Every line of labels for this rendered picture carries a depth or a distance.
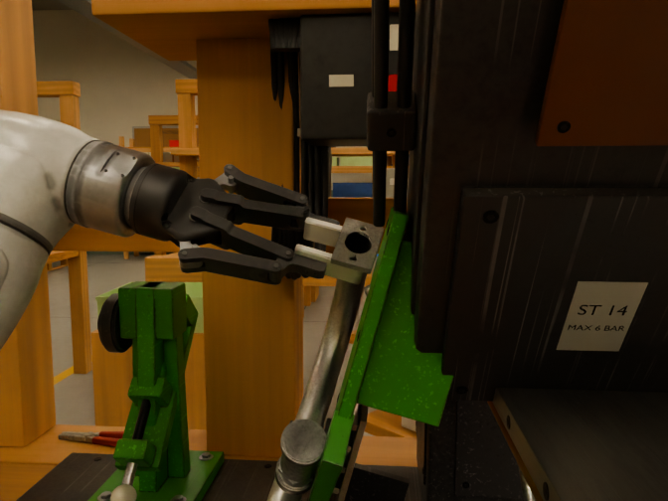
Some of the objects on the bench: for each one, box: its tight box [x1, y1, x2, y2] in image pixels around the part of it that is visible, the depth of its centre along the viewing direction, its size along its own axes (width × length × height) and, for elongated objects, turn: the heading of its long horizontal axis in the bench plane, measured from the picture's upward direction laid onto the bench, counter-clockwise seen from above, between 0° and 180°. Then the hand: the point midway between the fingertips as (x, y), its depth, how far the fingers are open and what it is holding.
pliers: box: [59, 431, 124, 446], centre depth 91 cm, size 16×5×1 cm
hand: (334, 250), depth 56 cm, fingers closed on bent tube, 3 cm apart
